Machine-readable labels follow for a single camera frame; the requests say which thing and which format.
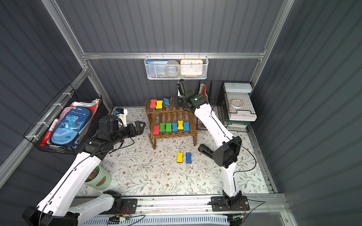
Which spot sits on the blue box in basket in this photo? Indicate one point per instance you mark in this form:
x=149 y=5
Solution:
x=155 y=68

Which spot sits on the black wire desk organizer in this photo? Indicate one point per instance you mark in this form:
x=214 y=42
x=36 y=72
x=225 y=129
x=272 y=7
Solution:
x=220 y=103

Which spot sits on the blue eraser top shelf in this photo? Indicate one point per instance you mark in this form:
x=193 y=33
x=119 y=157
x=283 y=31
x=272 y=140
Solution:
x=166 y=102

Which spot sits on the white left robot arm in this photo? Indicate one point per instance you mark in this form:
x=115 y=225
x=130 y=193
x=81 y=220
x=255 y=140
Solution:
x=55 y=209

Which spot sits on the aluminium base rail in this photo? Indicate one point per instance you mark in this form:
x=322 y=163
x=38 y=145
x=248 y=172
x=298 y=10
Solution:
x=199 y=204

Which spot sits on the yellow eraser lower shelf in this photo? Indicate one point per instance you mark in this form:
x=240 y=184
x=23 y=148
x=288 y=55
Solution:
x=180 y=125

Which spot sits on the red eraser lower shelf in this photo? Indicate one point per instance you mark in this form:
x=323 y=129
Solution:
x=156 y=130

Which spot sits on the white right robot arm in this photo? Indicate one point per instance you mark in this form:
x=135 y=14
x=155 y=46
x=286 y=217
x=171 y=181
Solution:
x=228 y=146

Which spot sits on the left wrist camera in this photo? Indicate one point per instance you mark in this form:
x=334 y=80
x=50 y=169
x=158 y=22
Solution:
x=121 y=113

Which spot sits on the blue dinosaur pencil case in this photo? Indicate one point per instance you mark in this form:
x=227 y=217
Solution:
x=69 y=127

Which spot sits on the red marker pen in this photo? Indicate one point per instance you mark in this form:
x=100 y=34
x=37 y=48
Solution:
x=49 y=133

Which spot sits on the white box on organizer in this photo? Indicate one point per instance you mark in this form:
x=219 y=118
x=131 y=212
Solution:
x=238 y=87

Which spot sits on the white wire wall basket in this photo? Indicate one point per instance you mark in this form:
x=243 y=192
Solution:
x=202 y=77

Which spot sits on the clear tape roll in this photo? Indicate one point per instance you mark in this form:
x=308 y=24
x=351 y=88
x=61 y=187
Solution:
x=236 y=103

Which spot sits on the white plastic box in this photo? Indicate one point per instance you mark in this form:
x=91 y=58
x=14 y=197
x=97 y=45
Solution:
x=242 y=115

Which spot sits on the grey tape roll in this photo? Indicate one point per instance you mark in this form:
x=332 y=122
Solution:
x=172 y=68

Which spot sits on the black wire side basket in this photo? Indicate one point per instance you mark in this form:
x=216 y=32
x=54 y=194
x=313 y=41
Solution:
x=67 y=99

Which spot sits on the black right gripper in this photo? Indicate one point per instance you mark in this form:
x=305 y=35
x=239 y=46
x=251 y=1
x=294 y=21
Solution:
x=179 y=100

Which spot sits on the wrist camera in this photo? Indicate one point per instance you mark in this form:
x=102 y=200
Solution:
x=121 y=113
x=181 y=87

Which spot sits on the red eraser shelf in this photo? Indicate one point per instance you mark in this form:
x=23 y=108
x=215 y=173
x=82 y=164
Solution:
x=153 y=103
x=156 y=130

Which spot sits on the blue eraser lower shelf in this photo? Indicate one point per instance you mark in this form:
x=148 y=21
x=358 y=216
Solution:
x=174 y=127

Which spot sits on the green eraser lower shelf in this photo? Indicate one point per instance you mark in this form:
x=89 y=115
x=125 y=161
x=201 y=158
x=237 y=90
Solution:
x=162 y=127

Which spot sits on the yellow eraser top shelf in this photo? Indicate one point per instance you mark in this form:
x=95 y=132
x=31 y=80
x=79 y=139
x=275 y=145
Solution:
x=159 y=104

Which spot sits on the yellow eraser shelf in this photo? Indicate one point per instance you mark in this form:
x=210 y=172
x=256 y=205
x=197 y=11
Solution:
x=180 y=125
x=159 y=104

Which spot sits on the black stapler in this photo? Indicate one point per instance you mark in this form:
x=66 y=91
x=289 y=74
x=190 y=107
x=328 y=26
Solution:
x=206 y=151

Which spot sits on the red eraser top shelf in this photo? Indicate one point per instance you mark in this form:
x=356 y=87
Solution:
x=153 y=103

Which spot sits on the yellow alarm clock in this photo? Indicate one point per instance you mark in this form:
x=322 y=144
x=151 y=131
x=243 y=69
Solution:
x=191 y=67

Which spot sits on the blue eraser shelf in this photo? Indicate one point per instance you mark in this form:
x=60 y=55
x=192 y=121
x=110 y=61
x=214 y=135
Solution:
x=174 y=127
x=166 y=102

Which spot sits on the green pen cup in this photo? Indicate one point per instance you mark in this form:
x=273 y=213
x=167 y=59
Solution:
x=99 y=179

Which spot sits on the wooden two-tier shelf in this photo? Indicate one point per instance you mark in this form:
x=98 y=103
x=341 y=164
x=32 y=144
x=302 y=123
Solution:
x=170 y=115

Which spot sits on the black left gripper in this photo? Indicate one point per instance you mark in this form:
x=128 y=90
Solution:
x=133 y=129

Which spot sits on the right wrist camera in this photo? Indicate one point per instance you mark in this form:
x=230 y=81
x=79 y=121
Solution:
x=181 y=87

